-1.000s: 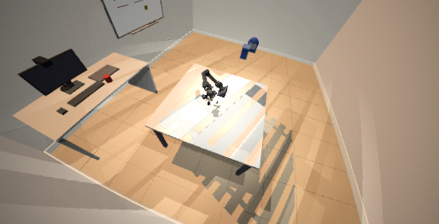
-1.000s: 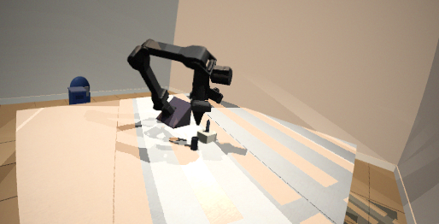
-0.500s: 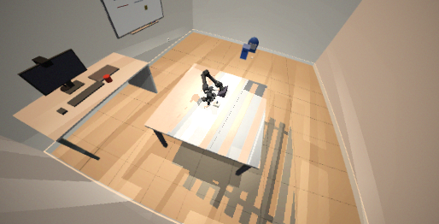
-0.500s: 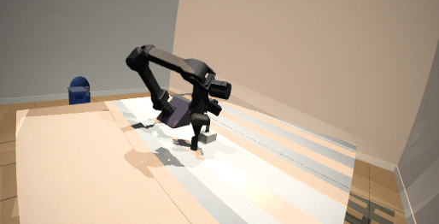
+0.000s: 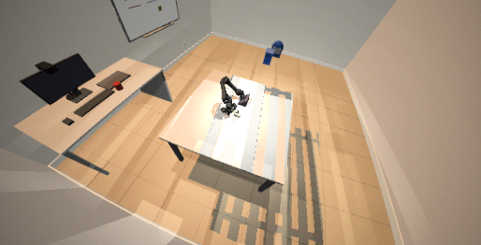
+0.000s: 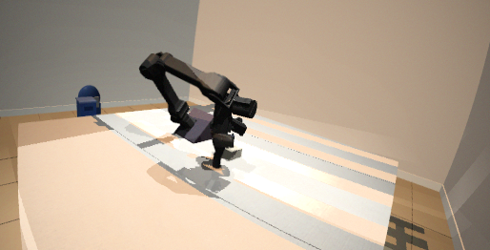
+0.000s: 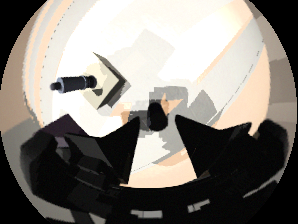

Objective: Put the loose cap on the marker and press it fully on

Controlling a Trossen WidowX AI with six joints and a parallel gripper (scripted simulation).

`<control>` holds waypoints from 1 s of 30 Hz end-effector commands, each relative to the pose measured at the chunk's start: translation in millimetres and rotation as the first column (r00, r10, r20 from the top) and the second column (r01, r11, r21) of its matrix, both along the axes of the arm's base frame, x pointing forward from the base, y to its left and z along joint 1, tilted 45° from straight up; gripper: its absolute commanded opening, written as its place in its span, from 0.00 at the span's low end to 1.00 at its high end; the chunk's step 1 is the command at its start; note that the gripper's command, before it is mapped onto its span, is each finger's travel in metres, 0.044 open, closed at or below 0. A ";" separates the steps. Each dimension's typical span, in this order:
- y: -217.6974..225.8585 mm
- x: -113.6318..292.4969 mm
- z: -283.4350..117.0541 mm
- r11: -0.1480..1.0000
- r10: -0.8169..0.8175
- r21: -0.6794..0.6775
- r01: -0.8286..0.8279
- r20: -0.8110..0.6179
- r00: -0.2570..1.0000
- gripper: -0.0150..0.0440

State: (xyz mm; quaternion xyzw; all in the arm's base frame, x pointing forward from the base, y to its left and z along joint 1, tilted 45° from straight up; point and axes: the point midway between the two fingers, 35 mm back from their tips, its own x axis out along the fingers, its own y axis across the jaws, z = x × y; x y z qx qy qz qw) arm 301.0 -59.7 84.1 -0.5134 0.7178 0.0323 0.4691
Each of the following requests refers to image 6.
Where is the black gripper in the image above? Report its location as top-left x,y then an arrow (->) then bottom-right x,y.
210,112 -> 234,159

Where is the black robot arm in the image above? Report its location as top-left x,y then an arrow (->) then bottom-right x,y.
139,52 -> 257,136

